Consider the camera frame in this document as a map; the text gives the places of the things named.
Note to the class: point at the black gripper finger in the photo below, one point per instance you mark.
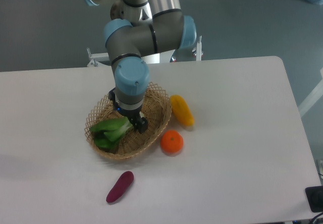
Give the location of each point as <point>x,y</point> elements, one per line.
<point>139,123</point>

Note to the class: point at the white frame bar right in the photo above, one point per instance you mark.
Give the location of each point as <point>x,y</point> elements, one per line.
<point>311,99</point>

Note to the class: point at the purple sweet potato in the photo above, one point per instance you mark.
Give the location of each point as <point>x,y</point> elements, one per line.
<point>120,187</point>

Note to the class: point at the black device at table edge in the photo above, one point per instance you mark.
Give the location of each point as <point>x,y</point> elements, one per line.
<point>314,198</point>

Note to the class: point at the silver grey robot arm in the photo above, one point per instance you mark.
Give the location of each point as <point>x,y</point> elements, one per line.
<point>139,28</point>

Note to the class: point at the orange tangerine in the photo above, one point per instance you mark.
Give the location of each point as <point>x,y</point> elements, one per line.
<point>171,142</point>

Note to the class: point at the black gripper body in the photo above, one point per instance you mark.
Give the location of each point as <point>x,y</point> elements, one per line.
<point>130,111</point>

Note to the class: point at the yellow toy vegetable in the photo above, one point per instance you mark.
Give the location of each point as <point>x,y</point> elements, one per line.
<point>181,111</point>

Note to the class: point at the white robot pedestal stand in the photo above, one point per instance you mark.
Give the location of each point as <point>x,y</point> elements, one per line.
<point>102,59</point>

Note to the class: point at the green bok choy vegetable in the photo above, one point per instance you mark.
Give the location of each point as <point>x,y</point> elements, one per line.
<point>108,133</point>

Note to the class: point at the woven wicker basket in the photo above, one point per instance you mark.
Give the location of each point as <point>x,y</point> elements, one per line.
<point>156,109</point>

